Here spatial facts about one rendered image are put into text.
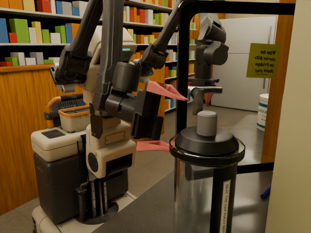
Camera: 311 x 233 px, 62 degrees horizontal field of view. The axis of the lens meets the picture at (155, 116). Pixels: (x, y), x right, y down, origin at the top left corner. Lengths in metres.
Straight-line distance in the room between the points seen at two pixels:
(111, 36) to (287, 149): 0.50
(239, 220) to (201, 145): 0.31
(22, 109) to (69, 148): 0.87
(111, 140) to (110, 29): 0.73
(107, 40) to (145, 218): 0.45
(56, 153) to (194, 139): 1.22
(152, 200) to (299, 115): 0.40
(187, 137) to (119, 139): 1.02
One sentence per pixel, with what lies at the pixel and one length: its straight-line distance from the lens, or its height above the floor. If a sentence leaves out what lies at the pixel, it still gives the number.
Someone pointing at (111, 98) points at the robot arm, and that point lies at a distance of 0.60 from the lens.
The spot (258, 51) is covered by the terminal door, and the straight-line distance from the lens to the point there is 0.63.
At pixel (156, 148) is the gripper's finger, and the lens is 0.50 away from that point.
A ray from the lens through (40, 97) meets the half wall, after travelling 2.38.
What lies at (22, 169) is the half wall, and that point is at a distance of 2.44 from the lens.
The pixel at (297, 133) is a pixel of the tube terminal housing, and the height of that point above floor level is 1.18.
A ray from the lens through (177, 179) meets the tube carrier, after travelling 0.38.
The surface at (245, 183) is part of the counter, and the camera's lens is 0.77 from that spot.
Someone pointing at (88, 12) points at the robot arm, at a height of 1.41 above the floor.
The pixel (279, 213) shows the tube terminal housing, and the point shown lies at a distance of 0.47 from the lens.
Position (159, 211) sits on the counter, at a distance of 0.62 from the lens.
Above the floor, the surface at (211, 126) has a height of 1.19.
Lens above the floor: 1.30
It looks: 15 degrees down
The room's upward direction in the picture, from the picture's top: straight up
